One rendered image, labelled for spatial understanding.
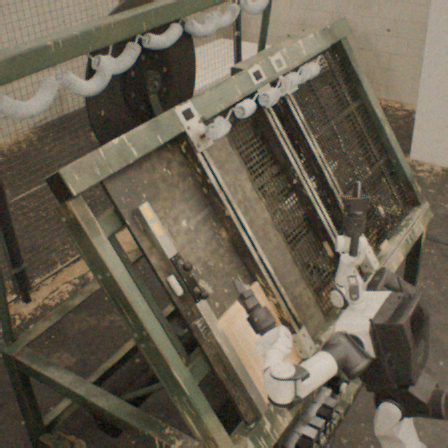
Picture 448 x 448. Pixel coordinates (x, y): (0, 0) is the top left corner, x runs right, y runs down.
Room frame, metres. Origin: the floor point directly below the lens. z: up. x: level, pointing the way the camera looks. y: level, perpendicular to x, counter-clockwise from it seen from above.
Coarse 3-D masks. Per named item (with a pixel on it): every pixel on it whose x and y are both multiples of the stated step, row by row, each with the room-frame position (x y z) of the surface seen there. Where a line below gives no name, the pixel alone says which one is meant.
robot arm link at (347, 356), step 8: (344, 336) 1.52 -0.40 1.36; (336, 344) 1.48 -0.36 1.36; (344, 344) 1.48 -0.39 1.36; (352, 344) 1.49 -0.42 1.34; (328, 352) 1.43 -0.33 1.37; (336, 352) 1.44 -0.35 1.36; (344, 352) 1.45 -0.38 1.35; (352, 352) 1.45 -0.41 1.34; (360, 352) 1.46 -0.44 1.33; (336, 360) 1.41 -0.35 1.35; (344, 360) 1.42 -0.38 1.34; (352, 360) 1.43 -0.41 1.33; (360, 360) 1.43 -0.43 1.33; (344, 368) 1.42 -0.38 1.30; (352, 368) 1.41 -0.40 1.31
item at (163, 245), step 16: (144, 224) 1.86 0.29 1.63; (160, 224) 1.88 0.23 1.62; (160, 240) 1.83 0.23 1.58; (160, 256) 1.83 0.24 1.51; (176, 272) 1.79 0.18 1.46; (192, 304) 1.75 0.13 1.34; (208, 304) 1.77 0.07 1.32; (208, 320) 1.73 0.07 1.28; (208, 336) 1.72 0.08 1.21; (224, 336) 1.72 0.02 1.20; (224, 352) 1.67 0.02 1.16; (240, 368) 1.66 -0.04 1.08; (240, 384) 1.63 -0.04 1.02; (256, 400) 1.61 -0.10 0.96
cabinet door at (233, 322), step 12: (252, 288) 1.97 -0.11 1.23; (264, 300) 1.97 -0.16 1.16; (228, 312) 1.82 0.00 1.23; (240, 312) 1.86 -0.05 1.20; (228, 324) 1.79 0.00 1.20; (240, 324) 1.82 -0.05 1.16; (276, 324) 1.92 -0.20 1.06; (228, 336) 1.75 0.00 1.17; (240, 336) 1.78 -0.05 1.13; (252, 336) 1.82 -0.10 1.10; (240, 348) 1.74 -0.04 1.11; (252, 348) 1.78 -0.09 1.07; (252, 360) 1.74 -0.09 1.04; (288, 360) 1.84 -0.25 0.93; (252, 372) 1.70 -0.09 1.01; (264, 396) 1.66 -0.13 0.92
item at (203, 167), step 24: (192, 120) 2.22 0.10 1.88; (216, 120) 2.14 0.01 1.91; (192, 144) 2.18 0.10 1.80; (192, 168) 2.18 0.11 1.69; (216, 168) 2.19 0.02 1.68; (216, 192) 2.12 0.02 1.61; (240, 216) 2.11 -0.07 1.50; (240, 240) 2.06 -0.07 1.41; (264, 264) 2.03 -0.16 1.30; (264, 288) 1.99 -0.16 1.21; (288, 312) 1.94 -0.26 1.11
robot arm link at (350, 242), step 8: (344, 232) 2.02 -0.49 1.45; (352, 232) 1.99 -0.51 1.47; (360, 232) 2.00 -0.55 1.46; (336, 240) 2.03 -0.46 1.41; (344, 240) 2.00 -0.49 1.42; (352, 240) 1.97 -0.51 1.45; (360, 240) 1.99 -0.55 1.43; (336, 248) 2.00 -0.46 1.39; (344, 248) 1.99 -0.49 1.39; (352, 248) 1.96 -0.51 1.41; (360, 248) 1.98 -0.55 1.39; (352, 256) 1.95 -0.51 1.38
